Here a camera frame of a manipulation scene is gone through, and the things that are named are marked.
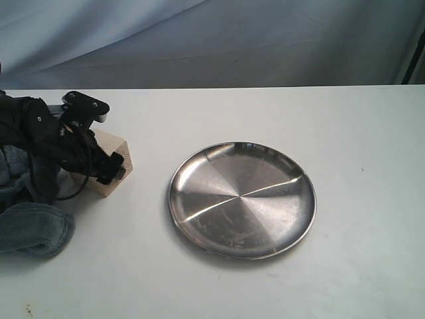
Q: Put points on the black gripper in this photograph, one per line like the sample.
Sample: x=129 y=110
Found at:
x=78 y=152

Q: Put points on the light wooden cube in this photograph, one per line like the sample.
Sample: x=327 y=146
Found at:
x=110 y=162

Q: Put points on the grey fleece towel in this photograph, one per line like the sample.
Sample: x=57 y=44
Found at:
x=30 y=223

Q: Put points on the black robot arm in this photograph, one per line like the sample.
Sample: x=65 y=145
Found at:
x=25 y=123

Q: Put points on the round stainless steel plate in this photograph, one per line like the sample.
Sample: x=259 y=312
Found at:
x=242 y=200

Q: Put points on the blue-grey backdrop cloth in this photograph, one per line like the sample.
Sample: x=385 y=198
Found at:
x=205 y=44

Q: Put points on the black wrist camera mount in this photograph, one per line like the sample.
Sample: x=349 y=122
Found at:
x=82 y=110

